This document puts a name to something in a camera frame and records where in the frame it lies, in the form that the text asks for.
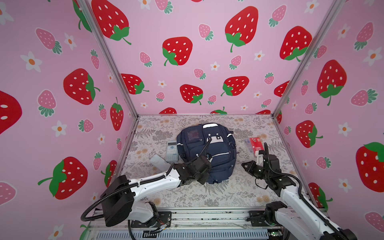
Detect clear plastic box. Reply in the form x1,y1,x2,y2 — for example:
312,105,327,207
244,138,253,153

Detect aluminium front rail frame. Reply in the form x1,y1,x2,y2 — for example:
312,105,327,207
82,207,298,240

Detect light blue calculator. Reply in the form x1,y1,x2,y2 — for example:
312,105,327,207
166,141,179,164

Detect navy blue student backpack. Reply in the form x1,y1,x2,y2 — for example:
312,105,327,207
177,123,237,184

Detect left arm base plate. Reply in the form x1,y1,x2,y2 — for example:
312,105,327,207
131,212,172,228

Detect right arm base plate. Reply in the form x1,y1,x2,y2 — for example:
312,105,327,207
246,211,281,227

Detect red card pack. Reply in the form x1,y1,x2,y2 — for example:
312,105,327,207
249,137,264,157

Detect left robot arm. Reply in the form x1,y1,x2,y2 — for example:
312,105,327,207
81,138,212,227

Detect light blue pencil case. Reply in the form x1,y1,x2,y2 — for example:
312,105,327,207
150,154,171,172

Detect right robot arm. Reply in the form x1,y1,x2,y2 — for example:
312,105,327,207
242,143,357,240

